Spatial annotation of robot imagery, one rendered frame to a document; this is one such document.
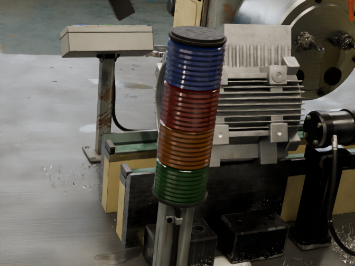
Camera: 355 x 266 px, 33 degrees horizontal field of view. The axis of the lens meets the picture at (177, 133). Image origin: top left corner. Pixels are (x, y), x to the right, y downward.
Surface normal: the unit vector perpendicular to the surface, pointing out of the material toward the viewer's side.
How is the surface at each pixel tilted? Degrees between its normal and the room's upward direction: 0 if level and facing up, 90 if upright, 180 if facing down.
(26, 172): 0
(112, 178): 90
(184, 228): 90
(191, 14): 90
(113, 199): 90
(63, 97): 0
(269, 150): 67
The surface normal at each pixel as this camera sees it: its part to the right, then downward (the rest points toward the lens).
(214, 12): -0.92, 0.06
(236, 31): 0.31, 0.02
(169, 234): 0.37, 0.41
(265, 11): -0.73, -0.42
